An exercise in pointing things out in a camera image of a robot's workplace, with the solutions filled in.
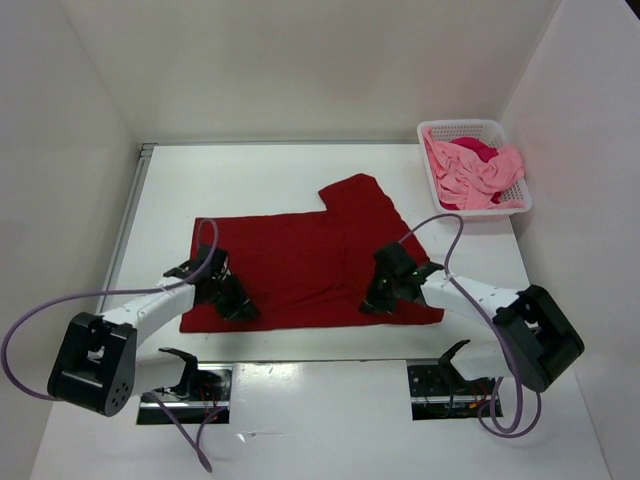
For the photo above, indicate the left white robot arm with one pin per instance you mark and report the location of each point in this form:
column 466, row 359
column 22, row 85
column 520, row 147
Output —
column 97, row 366

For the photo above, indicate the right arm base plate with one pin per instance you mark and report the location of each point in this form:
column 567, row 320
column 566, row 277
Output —
column 432, row 398

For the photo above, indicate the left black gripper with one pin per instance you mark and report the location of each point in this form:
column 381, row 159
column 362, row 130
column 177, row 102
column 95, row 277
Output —
column 238, row 307

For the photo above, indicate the dark red t-shirt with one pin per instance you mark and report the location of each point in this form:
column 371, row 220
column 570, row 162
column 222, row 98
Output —
column 312, row 270

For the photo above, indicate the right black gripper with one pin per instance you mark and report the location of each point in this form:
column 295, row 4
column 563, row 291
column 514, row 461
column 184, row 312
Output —
column 374, row 303

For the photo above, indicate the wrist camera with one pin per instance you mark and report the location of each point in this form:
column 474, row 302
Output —
column 209, row 263
column 393, row 261

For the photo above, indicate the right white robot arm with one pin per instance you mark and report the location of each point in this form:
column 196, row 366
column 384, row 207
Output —
column 533, row 342

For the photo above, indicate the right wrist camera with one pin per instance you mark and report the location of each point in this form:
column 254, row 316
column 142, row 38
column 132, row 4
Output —
column 393, row 261

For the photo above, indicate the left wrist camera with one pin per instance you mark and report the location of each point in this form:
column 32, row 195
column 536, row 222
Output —
column 209, row 263

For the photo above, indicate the magenta t-shirt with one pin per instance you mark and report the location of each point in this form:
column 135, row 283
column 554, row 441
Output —
column 466, row 175

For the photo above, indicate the light pink t-shirt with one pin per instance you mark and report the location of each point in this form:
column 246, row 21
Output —
column 510, row 166

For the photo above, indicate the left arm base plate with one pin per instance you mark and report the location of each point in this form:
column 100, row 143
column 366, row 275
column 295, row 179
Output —
column 212, row 391

